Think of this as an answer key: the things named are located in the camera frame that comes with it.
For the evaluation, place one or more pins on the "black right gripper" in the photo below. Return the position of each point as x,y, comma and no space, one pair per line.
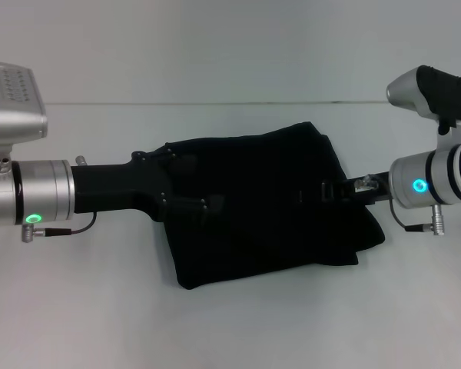
369,186

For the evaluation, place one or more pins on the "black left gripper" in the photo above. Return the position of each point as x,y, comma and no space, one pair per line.
115,188

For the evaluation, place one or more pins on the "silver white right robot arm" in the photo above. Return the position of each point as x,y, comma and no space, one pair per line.
434,173

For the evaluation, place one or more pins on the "black shirt with FREE print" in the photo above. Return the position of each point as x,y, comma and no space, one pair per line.
276,223

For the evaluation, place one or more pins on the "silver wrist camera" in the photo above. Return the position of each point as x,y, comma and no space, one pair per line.
430,96
13,104

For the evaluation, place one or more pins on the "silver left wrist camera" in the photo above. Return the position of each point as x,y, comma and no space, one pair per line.
13,104

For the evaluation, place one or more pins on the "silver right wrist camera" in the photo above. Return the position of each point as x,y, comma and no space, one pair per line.
430,96

